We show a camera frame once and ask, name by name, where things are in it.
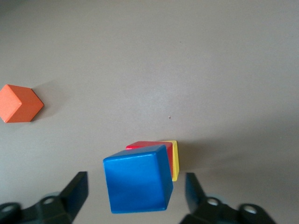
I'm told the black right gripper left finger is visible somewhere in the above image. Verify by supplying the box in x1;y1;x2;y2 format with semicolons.
0;171;89;224

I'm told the brown paper table cover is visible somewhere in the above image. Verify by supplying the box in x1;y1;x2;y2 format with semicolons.
0;0;299;224

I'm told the orange wooden block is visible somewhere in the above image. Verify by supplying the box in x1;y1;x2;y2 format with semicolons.
0;84;45;124

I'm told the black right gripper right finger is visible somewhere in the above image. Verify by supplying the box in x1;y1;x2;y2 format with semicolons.
178;172;278;224

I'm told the yellow wooden block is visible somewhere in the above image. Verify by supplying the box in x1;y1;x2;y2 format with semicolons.
163;140;180;182

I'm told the red wooden block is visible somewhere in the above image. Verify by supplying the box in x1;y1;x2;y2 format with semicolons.
125;140;175;179

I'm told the blue wooden block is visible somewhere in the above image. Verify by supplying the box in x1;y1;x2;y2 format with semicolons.
103;144;174;214

